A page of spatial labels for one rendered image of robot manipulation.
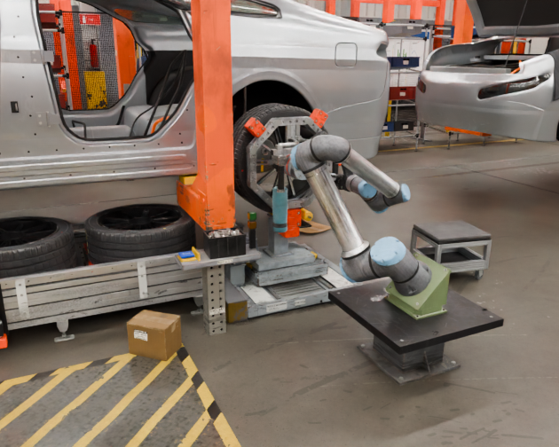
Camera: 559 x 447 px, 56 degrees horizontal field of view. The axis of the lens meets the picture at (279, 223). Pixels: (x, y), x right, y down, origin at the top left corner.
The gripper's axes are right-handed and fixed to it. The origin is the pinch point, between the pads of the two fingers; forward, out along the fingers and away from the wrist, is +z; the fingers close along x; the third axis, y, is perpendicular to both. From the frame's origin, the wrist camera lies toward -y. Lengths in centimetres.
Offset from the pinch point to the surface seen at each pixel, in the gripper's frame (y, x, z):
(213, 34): -73, -67, 10
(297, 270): 67, -11, 21
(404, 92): -9, 370, 422
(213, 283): 52, -77, -9
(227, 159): -10, -61, 10
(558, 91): -35, 258, 66
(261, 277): 68, -37, 21
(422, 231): 50, 79, 12
